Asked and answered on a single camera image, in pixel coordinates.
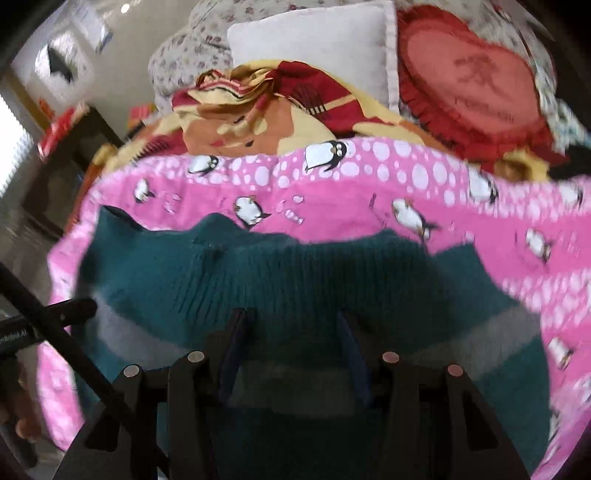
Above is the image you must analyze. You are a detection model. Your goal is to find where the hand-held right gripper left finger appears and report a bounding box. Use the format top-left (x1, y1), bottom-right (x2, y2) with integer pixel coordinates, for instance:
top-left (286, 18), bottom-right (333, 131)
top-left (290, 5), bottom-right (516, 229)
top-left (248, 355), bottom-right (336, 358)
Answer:
top-left (53, 307), bottom-right (252, 480)

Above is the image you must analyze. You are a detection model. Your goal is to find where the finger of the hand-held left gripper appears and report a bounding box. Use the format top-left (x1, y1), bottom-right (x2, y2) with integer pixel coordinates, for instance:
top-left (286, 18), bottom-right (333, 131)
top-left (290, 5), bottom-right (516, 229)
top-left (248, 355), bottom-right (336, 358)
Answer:
top-left (44, 298), bottom-right (99, 326)

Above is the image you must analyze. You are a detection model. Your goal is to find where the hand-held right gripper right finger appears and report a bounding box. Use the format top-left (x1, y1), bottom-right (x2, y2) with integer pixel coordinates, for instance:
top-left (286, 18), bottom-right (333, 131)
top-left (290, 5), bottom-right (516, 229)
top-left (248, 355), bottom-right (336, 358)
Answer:
top-left (337, 310), bottom-right (532, 480)

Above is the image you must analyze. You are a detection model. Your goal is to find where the teal grey-striped sweater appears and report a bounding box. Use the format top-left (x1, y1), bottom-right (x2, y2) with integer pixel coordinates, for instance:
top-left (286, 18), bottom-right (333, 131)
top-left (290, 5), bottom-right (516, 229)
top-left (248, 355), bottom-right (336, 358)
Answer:
top-left (76, 205), bottom-right (555, 480)

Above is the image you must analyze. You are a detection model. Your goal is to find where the person's left hand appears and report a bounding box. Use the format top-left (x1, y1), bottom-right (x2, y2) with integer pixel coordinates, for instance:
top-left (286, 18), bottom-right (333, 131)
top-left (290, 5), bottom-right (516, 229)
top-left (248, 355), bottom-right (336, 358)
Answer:
top-left (0, 360), bottom-right (44, 439)

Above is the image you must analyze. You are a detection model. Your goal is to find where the dark wooden cabinet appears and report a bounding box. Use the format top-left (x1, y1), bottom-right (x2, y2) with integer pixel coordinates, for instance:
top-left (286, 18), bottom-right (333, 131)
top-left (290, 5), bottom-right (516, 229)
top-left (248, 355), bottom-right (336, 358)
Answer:
top-left (18, 106), bottom-right (125, 241)

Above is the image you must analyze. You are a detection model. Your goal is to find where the pink penguin print blanket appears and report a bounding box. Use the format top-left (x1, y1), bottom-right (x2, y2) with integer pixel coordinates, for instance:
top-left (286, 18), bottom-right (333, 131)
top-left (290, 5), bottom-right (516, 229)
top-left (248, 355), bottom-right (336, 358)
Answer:
top-left (36, 138), bottom-right (591, 480)

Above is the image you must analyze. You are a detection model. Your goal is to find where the red box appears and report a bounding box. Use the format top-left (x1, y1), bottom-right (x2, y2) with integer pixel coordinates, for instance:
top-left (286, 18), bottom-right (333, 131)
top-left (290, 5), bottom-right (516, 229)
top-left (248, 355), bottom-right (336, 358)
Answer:
top-left (37, 104), bottom-right (90, 160)

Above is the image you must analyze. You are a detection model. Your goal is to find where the red packet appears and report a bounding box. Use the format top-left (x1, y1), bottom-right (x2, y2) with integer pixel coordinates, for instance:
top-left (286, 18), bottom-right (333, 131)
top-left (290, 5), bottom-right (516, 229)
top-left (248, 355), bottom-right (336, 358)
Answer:
top-left (128, 104), bottom-right (160, 125)

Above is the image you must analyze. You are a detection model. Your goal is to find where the red yellow plaid blanket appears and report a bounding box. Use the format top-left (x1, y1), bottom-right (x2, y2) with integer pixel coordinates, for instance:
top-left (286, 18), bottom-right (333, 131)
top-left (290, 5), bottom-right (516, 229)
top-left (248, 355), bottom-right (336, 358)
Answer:
top-left (65, 60), bottom-right (555, 232)

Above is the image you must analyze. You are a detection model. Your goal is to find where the red heart-shaped cushion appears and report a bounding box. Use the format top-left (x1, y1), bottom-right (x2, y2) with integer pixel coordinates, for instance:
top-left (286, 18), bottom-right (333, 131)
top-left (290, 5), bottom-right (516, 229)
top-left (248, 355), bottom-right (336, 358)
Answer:
top-left (396, 4), bottom-right (568, 167)

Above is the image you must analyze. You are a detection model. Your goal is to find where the white pillow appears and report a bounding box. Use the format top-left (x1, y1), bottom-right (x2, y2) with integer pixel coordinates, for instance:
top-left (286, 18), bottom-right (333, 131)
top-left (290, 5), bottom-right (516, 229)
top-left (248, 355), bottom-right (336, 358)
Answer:
top-left (226, 0), bottom-right (399, 116)

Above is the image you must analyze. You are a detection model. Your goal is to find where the black cable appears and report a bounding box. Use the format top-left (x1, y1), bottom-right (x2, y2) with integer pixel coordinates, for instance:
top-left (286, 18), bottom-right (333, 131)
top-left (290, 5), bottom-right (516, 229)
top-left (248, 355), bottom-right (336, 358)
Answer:
top-left (0, 263), bottom-right (169, 467)

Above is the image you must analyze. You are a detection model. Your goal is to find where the wall poster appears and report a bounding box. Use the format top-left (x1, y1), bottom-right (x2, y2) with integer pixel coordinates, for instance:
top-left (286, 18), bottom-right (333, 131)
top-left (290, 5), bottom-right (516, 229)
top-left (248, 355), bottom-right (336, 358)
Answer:
top-left (34, 0), bottom-right (114, 86)

